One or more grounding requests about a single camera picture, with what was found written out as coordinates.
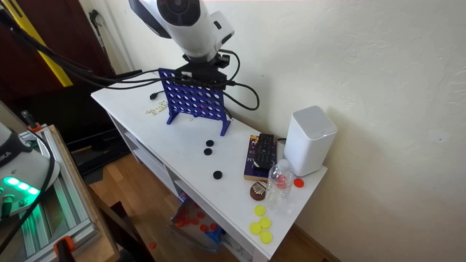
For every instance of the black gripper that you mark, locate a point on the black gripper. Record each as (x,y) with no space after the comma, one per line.
(206,65)

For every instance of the blue connect four gameboard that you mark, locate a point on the blue connect four gameboard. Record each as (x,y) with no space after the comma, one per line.
(190,103)

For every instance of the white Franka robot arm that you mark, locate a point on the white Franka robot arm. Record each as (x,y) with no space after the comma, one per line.
(190,24)

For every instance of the white robot base green light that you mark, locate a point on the white robot base green light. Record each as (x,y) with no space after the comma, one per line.
(24,170)

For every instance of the black game chip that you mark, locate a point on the black game chip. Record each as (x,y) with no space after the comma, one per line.
(208,152)
(210,144)
(218,174)

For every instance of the red game chip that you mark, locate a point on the red game chip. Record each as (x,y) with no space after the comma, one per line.
(299,183)
(280,183)
(152,247)

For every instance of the yellow game chip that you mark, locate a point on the yellow game chip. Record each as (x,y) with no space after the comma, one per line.
(256,228)
(266,222)
(266,238)
(260,210)

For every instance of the white shelf table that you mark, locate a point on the white shelf table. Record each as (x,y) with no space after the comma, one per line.
(161,132)

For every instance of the black remote control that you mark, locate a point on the black remote control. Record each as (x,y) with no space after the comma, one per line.
(266,151)

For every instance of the dark patterned small box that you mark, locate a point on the dark patterned small box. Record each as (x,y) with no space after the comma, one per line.
(250,162)

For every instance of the white plastic bin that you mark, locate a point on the white plastic bin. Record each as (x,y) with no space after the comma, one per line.
(311,146)

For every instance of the brown round jar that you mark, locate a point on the brown round jar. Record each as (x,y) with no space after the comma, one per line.
(257,192)

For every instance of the clear plastic cup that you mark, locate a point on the clear plastic cup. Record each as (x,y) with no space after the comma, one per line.
(282,192)

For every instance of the game box with red chips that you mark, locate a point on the game box with red chips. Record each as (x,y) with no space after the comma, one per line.
(194,224)

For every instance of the yellow black strip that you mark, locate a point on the yellow black strip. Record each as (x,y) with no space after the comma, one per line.
(30,30)

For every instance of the orange black clamp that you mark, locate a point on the orange black clamp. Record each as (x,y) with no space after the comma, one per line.
(65,245)
(36,128)

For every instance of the dark brown door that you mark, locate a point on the dark brown door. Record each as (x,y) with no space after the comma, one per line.
(15,88)

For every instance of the aluminium rail workbench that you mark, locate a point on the aluminium rail workbench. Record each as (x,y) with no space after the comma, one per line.
(68,213)

